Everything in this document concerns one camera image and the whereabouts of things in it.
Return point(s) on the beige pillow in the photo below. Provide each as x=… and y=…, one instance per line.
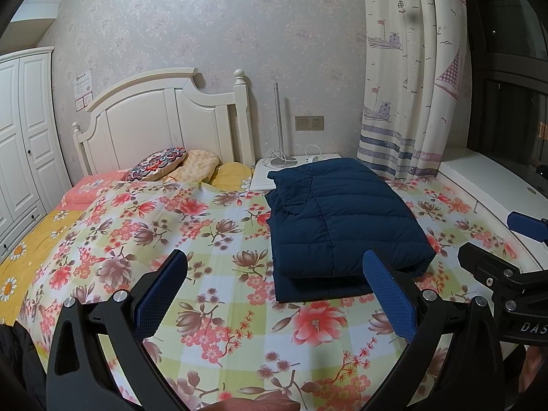
x=197, y=165

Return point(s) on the floral quilt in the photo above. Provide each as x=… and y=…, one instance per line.
x=171, y=231

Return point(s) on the yellow daisy bed sheet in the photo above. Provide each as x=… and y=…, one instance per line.
x=25, y=265

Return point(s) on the patterned round cushion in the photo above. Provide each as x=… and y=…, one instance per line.
x=158, y=163

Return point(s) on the white nightstand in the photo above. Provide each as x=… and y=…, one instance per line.
x=261, y=175

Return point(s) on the yellow pillow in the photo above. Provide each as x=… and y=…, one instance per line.
x=233, y=173

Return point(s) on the pink floral pillow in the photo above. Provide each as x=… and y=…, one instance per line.
x=85, y=188

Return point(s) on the white wall notice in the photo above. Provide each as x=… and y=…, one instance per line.
x=83, y=82

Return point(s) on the wall switch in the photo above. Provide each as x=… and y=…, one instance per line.
x=83, y=102

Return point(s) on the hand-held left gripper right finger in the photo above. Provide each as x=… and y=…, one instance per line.
x=389, y=295

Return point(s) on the white wardrobe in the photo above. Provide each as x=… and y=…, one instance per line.
x=25, y=145

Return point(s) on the white stick lamp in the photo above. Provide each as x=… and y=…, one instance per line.
x=276, y=115

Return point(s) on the white wooden headboard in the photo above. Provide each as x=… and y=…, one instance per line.
x=162, y=124

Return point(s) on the blue puffer jacket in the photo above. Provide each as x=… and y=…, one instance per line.
x=342, y=222

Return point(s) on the boat print curtain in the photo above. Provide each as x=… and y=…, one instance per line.
x=398, y=94

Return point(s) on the person's right hand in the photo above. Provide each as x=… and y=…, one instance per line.
x=535, y=370

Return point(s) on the white window sill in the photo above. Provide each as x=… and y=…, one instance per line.
x=479, y=175

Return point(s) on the dark window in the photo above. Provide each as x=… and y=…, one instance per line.
x=509, y=102

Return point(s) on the black cloth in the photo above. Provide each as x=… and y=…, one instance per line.
x=21, y=364

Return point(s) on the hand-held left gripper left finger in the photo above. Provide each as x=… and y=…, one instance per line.
x=160, y=287

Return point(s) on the person's left hand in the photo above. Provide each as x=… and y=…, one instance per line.
x=252, y=406

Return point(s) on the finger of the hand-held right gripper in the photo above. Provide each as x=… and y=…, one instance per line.
x=528, y=226
x=483, y=259

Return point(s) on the gold wall socket panel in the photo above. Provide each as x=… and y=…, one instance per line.
x=309, y=123

